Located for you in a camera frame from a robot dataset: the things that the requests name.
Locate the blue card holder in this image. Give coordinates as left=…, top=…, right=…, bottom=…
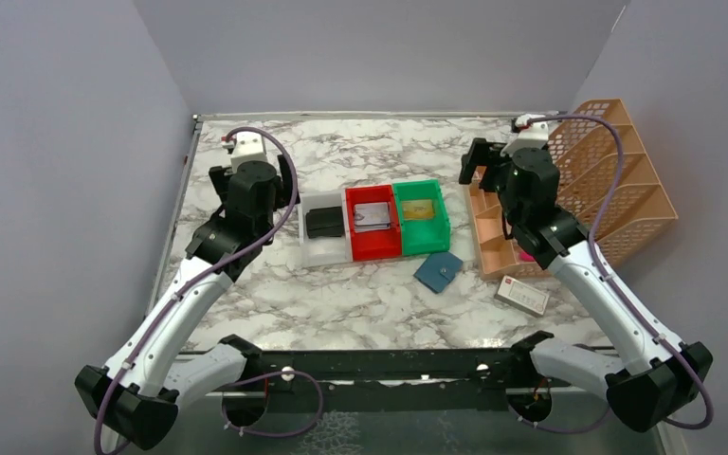
left=413, top=252, right=464, bottom=294

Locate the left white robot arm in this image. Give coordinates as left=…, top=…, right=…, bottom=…
left=75, top=155, right=298, bottom=454

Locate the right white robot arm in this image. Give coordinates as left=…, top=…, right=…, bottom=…
left=459, top=138, right=714, bottom=432

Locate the gold card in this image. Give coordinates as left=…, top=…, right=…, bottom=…
left=401, top=199, right=436, bottom=221

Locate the stack of cards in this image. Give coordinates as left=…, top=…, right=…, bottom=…
left=354, top=202, right=391, bottom=232

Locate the black wallet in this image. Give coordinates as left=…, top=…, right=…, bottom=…
left=304, top=206, right=345, bottom=239

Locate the pink marker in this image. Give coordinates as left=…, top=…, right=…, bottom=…
left=518, top=251, right=535, bottom=263

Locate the orange file organizer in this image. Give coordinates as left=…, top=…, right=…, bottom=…
left=466, top=99, right=678, bottom=281

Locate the white plastic bin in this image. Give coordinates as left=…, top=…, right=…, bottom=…
left=298, top=190, right=353, bottom=267

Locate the green plastic bin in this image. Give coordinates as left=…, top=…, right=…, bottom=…
left=392, top=179, right=451, bottom=256

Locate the white red box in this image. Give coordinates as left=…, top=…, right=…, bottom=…
left=495, top=276, right=550, bottom=317

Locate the red plastic bin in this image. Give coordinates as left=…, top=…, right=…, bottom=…
left=345, top=185, right=402, bottom=262

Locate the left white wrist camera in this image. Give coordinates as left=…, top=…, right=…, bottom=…
left=221, top=132, right=267, bottom=173

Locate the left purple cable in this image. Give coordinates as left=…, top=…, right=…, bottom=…
left=92, top=126, right=301, bottom=455

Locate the purple cable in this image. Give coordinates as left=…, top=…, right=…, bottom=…
left=92, top=126, right=301, bottom=455
left=527, top=113, right=716, bottom=432

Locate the black mounting rail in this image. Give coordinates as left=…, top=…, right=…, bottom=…
left=200, top=345, right=616, bottom=416

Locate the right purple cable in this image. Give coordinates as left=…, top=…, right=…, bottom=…
left=527, top=113, right=716, bottom=432

